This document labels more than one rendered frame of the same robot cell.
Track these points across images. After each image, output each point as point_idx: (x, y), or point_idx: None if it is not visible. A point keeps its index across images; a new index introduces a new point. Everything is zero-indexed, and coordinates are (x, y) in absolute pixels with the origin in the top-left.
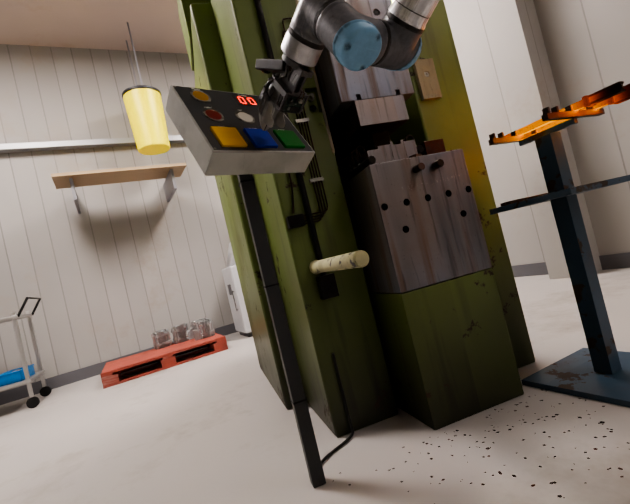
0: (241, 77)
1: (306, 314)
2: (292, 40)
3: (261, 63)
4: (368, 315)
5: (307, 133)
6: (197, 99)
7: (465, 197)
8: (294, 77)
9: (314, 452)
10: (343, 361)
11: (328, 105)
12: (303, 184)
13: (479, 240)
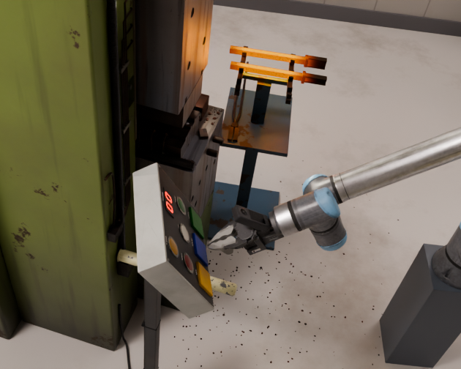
0: (41, 67)
1: (108, 293)
2: (295, 231)
3: (245, 221)
4: None
5: (127, 138)
6: (178, 256)
7: (217, 148)
8: (274, 237)
9: None
10: (121, 302)
11: (143, 94)
12: (123, 194)
13: (214, 173)
